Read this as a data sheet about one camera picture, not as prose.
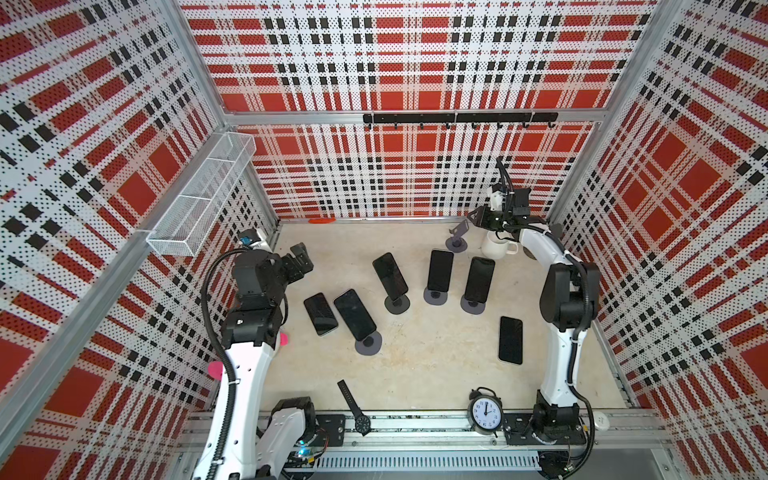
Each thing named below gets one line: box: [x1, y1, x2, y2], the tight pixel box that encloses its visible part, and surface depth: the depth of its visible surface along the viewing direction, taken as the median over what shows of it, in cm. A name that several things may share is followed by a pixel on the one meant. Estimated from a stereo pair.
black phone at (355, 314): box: [334, 289, 377, 341], surface depth 84 cm
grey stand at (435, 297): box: [423, 287, 448, 305], surface depth 100 cm
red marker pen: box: [308, 217, 336, 224], surface depth 129 cm
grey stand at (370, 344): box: [355, 331, 383, 356], surface depth 90 cm
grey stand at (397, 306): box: [384, 294, 410, 315], surface depth 100 cm
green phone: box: [423, 250, 454, 304], surface depth 93 cm
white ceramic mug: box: [481, 230, 519, 259], surface depth 107 cm
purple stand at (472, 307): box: [460, 295, 486, 315], surface depth 98 cm
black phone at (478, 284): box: [461, 256, 495, 315], surface depth 92 cm
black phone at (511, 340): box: [498, 316, 523, 365], surface depth 91 cm
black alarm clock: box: [467, 387, 503, 438], surface depth 76 cm
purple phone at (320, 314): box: [304, 292, 339, 336], surface depth 97 cm
